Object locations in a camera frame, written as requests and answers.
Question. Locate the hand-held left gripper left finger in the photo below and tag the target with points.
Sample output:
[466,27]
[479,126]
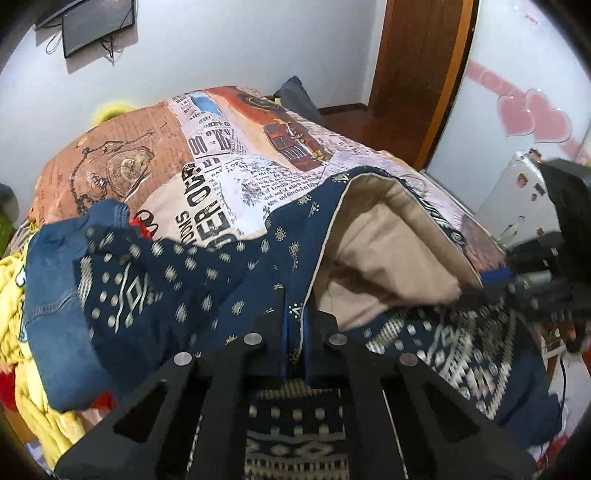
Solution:
[272,323]

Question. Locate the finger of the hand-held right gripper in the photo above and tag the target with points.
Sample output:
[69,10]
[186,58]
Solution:
[498,277]
[489,297]

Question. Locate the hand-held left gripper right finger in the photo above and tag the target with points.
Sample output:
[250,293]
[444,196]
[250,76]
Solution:
[318,341]

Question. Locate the navy patterned zip hoodie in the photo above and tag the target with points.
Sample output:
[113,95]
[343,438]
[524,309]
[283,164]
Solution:
[221,277]

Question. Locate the white suitcase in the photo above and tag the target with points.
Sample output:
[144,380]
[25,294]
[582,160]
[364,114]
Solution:
[512,194]

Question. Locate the white heart sliding door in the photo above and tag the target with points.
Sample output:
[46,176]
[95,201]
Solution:
[508,55]

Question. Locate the newspaper print bed blanket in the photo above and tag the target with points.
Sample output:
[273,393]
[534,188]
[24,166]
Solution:
[231,161]

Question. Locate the brown wooden door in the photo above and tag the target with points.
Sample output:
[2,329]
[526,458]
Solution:
[415,55]

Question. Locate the blue denim jeans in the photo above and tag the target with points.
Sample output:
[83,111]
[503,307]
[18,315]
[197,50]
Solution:
[51,286]

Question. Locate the dark blue cloth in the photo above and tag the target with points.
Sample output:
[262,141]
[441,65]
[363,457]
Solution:
[295,99]

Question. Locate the yellow cartoon fleece garment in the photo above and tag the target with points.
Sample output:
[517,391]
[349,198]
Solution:
[41,415]

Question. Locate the yellow chair back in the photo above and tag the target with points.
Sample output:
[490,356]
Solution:
[113,113]

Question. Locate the red plush cloth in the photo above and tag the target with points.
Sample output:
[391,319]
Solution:
[7,387]

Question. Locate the green printed cloth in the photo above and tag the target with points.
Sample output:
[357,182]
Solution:
[5,230]

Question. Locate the small black wall monitor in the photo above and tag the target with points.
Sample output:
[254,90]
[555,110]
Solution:
[97,25]

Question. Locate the black wall television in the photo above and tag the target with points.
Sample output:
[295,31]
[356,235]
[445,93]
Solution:
[55,14]

